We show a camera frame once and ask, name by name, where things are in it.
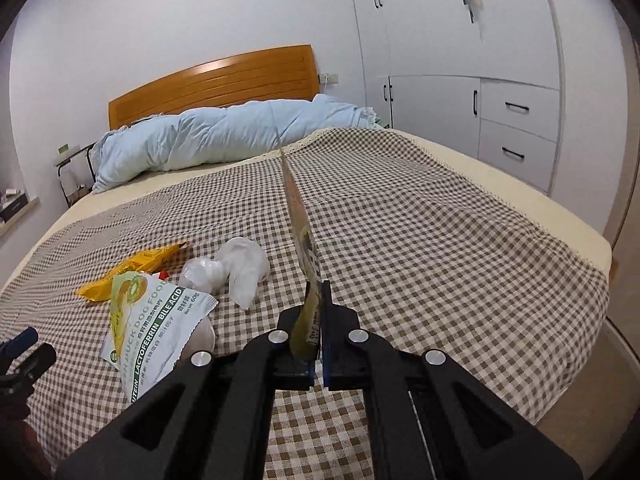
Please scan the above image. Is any black box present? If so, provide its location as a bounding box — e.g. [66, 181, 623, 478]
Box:
[0, 195, 32, 224]

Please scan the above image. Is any white wardrobe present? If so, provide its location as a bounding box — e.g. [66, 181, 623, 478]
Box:
[345, 0, 561, 196]

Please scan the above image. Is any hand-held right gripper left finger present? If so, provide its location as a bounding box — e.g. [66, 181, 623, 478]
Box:
[55, 305, 321, 480]

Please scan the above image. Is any wooden bed with checkered cover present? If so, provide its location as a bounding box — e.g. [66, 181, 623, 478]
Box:
[0, 127, 613, 480]

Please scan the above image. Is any wooden bed with checkered sheet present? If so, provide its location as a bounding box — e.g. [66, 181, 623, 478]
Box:
[0, 127, 611, 480]

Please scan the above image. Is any yellow wrapper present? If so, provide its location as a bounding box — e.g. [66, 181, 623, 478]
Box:
[75, 242, 188, 303]

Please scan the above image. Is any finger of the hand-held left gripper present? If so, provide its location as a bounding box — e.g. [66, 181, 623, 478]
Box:
[0, 342, 57, 396]
[0, 327, 40, 361]

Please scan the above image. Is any white green fruit print packet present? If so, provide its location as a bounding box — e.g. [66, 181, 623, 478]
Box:
[100, 271, 219, 406]

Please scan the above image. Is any white plastic bag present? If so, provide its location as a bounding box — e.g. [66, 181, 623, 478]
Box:
[179, 237, 271, 309]

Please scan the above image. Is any black frame bedside table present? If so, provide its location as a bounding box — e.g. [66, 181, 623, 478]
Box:
[54, 142, 101, 207]

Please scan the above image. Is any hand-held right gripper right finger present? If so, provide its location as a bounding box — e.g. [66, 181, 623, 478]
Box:
[320, 280, 583, 480]

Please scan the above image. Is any light blue duvet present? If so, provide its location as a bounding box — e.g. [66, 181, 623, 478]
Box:
[91, 94, 381, 195]

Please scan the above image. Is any gold yellow snack packet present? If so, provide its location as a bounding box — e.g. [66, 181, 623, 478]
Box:
[277, 145, 323, 361]

